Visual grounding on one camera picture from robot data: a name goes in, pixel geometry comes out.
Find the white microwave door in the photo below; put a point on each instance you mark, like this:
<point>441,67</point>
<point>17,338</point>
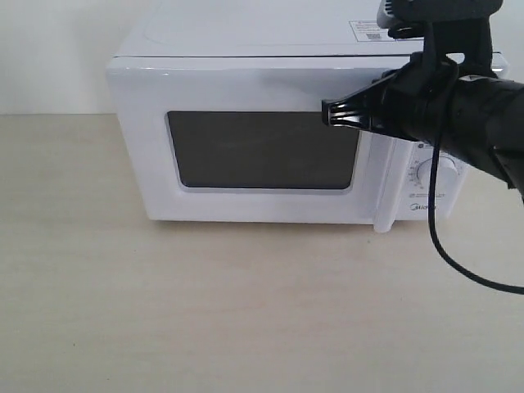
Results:
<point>241,139</point>

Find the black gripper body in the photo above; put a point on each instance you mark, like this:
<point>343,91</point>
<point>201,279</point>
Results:
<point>415,99</point>

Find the lower white timer knob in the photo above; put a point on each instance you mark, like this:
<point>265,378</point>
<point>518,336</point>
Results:
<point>447,173</point>

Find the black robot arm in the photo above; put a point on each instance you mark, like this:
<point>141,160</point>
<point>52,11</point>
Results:
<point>473,117</point>

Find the white label sticker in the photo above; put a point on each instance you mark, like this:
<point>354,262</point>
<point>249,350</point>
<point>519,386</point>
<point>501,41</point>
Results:
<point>367,31</point>

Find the white Midea microwave oven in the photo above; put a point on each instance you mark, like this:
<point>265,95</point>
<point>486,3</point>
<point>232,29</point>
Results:
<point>311,29</point>

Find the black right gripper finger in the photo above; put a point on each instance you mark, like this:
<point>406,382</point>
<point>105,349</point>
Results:
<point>360,110</point>

